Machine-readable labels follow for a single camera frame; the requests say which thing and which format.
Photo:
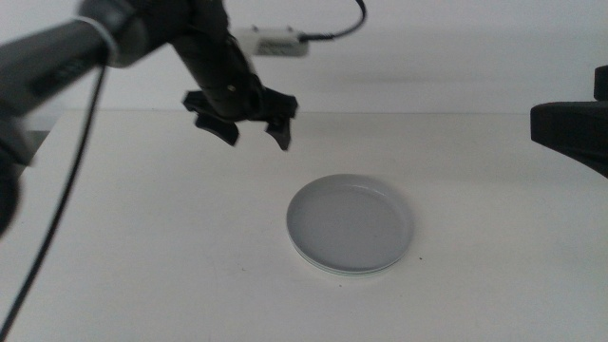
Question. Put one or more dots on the green shallow bowl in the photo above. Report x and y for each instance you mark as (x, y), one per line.
(328, 270)

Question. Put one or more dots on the grey shallow bowl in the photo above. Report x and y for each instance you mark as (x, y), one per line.
(349, 223)

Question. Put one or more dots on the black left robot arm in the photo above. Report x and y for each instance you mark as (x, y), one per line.
(47, 62)

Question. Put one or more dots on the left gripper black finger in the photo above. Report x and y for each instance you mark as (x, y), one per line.
(221, 129)
(282, 133)

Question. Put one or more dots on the white shallow bowl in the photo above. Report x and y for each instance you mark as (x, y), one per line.
(351, 276)

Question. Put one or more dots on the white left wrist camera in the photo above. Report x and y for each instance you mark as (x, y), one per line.
(275, 43)

